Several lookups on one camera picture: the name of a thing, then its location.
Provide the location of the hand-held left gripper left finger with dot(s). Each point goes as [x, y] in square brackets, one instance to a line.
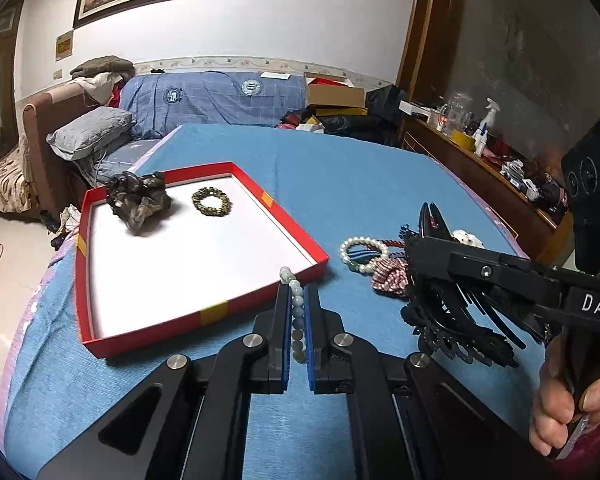
[286, 340]

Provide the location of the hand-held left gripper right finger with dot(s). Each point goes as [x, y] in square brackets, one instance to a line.
[309, 340]

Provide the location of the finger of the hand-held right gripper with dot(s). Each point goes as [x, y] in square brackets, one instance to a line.
[460, 260]

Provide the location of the white cherry print scrunchie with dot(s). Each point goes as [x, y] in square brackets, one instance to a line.
[465, 237]

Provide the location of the red plaid scrunchie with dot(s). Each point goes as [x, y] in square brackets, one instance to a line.
[387, 280]

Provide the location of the black hair claw clip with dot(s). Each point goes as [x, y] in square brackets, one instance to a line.
[460, 340]

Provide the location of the red shallow cardboard box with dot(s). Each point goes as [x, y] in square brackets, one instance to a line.
[180, 270]

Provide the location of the person's right hand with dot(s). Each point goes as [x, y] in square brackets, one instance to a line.
[550, 400]

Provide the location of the pile of small clutter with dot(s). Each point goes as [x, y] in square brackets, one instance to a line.
[525, 175]

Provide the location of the wooden sideboard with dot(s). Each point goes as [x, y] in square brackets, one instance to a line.
[460, 160]

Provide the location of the yellow tape roll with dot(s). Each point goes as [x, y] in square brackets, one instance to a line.
[462, 141]

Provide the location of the small white bottle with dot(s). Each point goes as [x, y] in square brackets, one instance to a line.
[481, 142]

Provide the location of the white spray bottle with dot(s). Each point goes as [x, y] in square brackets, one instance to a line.
[489, 120]

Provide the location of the clear glass mug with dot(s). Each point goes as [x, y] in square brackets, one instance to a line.
[455, 115]

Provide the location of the white flat box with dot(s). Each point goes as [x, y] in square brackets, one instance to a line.
[415, 110]

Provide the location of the black plastic bags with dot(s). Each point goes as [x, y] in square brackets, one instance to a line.
[360, 127]

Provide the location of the black and gold flat box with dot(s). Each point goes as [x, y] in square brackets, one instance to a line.
[340, 111]

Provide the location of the dark sheer scrunchie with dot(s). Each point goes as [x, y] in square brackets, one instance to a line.
[140, 200]

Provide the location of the open cardboard box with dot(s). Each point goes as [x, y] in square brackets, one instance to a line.
[335, 95]

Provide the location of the red and white packets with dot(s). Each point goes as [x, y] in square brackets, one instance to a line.
[300, 121]

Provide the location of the person's patterned clothing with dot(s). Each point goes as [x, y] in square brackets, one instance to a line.
[595, 452]

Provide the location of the crumpled cloth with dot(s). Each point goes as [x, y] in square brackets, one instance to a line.
[71, 217]

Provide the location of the blue-grey patterned pillow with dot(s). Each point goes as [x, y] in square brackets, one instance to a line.
[115, 160]

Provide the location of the blue plaid blanket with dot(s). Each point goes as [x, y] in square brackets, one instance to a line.
[205, 100]

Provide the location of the white envelope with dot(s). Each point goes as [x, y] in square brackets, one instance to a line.
[276, 75]

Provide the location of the grey quilted pillow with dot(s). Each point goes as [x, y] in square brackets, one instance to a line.
[87, 132]

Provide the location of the red garment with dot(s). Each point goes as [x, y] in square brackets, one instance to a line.
[115, 96]

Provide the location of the white garment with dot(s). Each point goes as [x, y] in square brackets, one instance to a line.
[102, 87]

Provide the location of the leaf print cushion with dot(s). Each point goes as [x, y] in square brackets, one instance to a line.
[7, 180]

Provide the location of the brown sofa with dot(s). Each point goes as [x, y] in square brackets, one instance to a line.
[45, 125]

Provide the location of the olive brown garment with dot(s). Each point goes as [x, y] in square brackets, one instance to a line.
[102, 66]

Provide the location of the wooden door frame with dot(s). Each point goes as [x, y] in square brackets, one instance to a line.
[420, 35]

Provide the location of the yellow wall notice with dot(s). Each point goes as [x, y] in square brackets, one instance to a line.
[64, 46]

